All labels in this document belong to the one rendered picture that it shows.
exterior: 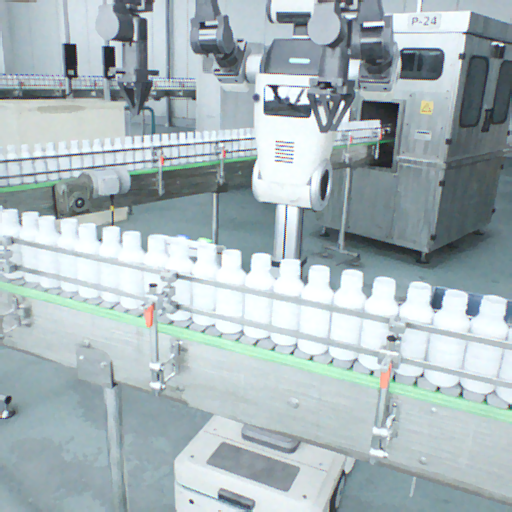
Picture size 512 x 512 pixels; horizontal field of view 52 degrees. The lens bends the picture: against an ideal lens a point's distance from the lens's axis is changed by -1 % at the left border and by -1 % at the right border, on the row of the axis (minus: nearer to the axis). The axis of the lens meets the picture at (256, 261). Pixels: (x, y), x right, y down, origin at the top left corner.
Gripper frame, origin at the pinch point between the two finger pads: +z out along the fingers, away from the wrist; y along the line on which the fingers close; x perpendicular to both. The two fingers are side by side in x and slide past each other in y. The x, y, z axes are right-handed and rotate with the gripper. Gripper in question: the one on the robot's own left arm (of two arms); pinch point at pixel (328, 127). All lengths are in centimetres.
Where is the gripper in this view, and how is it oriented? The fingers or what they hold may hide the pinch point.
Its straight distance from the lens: 106.7
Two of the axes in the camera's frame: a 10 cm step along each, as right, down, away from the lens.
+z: -0.4, 9.5, 3.2
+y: 4.1, -2.7, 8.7
